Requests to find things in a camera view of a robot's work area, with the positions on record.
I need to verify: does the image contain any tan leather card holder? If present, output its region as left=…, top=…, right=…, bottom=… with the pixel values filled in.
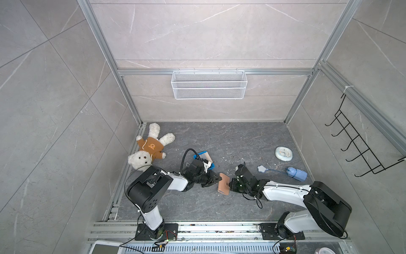
left=217, top=173, right=230, bottom=195

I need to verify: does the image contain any blue card box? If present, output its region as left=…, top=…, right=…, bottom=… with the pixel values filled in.
left=198, top=151, right=215, bottom=172

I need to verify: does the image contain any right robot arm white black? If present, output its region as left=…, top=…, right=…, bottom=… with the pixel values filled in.
left=228, top=164, right=352, bottom=239

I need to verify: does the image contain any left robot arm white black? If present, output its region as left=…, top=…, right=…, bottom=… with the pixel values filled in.
left=125, top=148, right=222, bottom=236

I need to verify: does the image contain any stack of credit cards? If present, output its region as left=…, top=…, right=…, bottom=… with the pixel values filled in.
left=200, top=151, right=213, bottom=163

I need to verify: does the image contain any white round clock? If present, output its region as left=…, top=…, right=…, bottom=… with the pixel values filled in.
left=275, top=146, right=293, bottom=162

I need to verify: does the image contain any blue dish brush toy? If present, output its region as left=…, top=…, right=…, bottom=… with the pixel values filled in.
left=257, top=165, right=308, bottom=182

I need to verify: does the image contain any white teddy bear brown shirt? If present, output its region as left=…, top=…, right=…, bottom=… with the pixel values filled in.
left=128, top=123, right=176, bottom=172

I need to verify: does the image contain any pink white round object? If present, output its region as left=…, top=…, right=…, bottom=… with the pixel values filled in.
left=315, top=247, right=336, bottom=254

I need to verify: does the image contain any white tablet device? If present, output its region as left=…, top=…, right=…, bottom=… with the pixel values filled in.
left=89, top=240, right=125, bottom=254

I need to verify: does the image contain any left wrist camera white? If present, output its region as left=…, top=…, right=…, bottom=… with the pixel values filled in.
left=203, top=159, right=212, bottom=173

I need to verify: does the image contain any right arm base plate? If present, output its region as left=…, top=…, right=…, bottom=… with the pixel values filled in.
left=259, top=223, right=305, bottom=240

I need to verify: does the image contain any aluminium rail front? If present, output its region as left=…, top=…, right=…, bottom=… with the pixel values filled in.
left=86, top=221, right=357, bottom=254

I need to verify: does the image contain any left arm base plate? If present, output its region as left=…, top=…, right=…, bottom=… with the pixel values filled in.
left=134, top=222, right=179, bottom=241

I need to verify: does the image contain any white wire mesh basket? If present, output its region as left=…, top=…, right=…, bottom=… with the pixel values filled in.
left=171, top=70, right=248, bottom=100

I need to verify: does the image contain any black wire hook rack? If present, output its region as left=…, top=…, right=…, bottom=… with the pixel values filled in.
left=325, top=94, right=406, bottom=178

